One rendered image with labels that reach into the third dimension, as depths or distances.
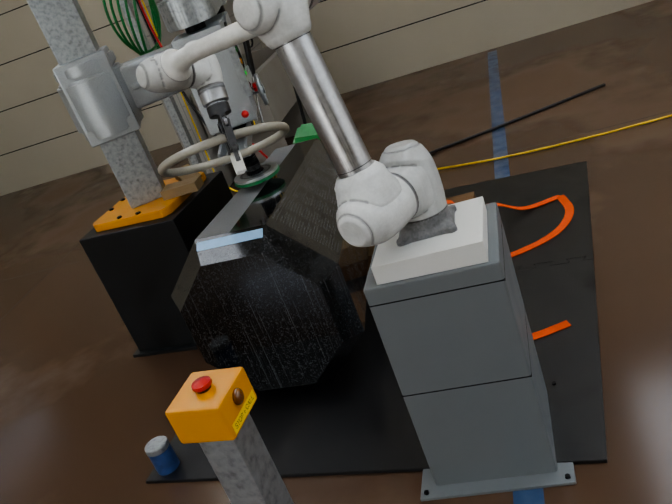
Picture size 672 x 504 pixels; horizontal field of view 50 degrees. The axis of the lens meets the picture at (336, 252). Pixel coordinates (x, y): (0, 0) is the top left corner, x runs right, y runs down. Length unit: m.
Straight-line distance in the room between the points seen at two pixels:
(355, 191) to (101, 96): 2.03
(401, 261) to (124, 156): 2.10
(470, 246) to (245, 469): 0.91
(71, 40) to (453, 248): 2.33
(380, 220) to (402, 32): 6.09
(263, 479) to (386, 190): 0.83
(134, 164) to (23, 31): 5.66
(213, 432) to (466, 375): 1.05
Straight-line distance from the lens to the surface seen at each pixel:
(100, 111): 3.68
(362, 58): 7.99
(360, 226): 1.86
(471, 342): 2.14
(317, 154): 3.53
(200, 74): 2.35
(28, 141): 9.80
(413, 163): 2.02
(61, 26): 3.73
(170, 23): 3.10
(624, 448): 2.53
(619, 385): 2.76
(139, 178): 3.82
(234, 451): 1.40
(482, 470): 2.47
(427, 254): 2.00
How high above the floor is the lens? 1.76
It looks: 24 degrees down
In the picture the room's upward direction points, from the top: 21 degrees counter-clockwise
